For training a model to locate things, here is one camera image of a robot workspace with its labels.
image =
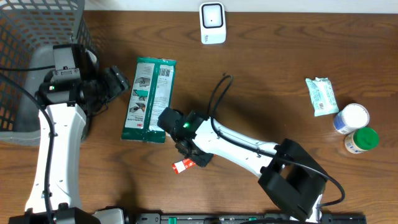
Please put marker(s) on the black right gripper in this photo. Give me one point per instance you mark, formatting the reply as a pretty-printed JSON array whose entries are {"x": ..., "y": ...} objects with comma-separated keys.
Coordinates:
[{"x": 200, "y": 159}]

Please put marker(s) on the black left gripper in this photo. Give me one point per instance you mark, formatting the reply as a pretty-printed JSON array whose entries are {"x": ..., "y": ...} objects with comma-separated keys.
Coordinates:
[{"x": 116, "y": 84}]

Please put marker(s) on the red snack bar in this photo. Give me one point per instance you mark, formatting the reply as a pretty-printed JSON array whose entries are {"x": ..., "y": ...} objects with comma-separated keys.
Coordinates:
[{"x": 182, "y": 165}]

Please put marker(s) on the green white 3M package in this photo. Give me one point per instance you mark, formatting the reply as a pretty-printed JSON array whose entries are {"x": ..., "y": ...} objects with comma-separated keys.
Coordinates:
[{"x": 151, "y": 94}]

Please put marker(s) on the mint green wipes pack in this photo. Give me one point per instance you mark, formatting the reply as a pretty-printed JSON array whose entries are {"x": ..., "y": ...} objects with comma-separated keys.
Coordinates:
[{"x": 322, "y": 96}]

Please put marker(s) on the white blue label jar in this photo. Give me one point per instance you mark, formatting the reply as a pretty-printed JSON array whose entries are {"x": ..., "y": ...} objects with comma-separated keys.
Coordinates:
[{"x": 354, "y": 116}]

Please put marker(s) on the green lid jar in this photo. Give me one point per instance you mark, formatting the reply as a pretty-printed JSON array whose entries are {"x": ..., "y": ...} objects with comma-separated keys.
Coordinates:
[{"x": 361, "y": 140}]

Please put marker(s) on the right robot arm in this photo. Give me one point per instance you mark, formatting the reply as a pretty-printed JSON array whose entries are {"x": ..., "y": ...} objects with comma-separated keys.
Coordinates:
[{"x": 290, "y": 177}]

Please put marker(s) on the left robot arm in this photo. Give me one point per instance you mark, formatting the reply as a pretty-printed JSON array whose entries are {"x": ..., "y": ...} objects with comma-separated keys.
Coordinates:
[{"x": 75, "y": 91}]

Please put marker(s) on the white barcode scanner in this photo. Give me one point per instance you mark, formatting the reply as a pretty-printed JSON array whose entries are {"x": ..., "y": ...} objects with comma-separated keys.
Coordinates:
[{"x": 212, "y": 23}]

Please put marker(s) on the grey plastic mesh basket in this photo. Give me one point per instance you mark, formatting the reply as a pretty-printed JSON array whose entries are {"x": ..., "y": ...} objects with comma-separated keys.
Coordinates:
[{"x": 29, "y": 31}]

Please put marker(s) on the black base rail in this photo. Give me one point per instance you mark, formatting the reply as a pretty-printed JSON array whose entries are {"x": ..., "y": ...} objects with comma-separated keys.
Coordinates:
[{"x": 217, "y": 218}]

